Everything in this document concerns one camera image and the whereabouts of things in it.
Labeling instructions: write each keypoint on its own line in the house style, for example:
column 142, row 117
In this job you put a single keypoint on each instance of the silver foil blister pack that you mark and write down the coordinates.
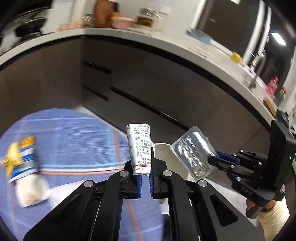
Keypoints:
column 193, row 149

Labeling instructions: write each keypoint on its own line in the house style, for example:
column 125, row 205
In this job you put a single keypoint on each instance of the yellow mug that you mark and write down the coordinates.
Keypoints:
column 236, row 58

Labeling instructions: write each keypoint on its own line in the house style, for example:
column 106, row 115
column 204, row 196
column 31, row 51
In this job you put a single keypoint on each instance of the pink package on counter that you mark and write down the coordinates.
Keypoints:
column 272, row 86

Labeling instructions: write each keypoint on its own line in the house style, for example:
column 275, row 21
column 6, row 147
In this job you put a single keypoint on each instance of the blue grey cloth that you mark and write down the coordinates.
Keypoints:
column 199, row 35

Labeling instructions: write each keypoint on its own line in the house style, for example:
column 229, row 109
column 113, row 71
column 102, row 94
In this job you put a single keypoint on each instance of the black wok pan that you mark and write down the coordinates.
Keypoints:
column 32, row 26

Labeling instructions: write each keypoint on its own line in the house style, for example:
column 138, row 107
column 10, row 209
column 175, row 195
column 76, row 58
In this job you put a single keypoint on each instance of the white round trash bin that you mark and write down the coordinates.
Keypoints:
column 163, row 152

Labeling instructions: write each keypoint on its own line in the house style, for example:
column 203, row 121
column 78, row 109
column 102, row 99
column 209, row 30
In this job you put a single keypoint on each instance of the wooden cutting board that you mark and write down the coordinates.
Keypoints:
column 103, row 11

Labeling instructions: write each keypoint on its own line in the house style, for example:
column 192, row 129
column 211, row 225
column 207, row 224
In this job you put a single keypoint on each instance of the dark kitchen cabinets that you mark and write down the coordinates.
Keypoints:
column 125, row 82

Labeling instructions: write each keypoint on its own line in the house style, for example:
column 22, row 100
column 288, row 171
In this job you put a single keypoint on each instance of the blue plaid tablecloth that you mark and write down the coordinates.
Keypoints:
column 70, row 147

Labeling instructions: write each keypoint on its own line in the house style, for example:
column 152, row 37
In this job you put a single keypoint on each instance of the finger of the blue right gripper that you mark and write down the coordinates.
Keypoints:
column 227, row 157

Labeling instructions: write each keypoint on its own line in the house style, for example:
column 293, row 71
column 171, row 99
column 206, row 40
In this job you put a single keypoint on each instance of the glass storage jar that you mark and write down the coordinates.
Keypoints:
column 149, row 19

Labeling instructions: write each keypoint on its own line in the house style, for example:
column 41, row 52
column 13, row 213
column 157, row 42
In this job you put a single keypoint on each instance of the white paper cup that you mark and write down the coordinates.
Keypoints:
column 31, row 190

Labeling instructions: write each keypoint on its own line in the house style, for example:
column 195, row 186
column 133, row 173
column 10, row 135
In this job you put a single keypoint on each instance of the yellow blue snack carton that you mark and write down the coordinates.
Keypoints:
column 20, row 160

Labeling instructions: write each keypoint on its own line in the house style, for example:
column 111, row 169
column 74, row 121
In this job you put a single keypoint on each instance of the chrome kitchen faucet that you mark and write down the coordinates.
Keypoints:
column 257, row 66

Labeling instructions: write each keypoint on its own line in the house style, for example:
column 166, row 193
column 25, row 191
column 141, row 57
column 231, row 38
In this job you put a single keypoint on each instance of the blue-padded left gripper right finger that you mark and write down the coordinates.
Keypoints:
column 151, row 175

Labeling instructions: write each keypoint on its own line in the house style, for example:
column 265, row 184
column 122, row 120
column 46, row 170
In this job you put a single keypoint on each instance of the pink bowl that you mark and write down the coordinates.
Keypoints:
column 122, row 23

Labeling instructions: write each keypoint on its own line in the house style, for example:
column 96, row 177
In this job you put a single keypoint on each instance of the white printed paper leaflet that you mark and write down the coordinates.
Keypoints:
column 140, row 147

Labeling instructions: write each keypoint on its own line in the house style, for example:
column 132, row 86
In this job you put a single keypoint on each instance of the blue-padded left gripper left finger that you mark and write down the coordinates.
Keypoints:
column 139, row 185

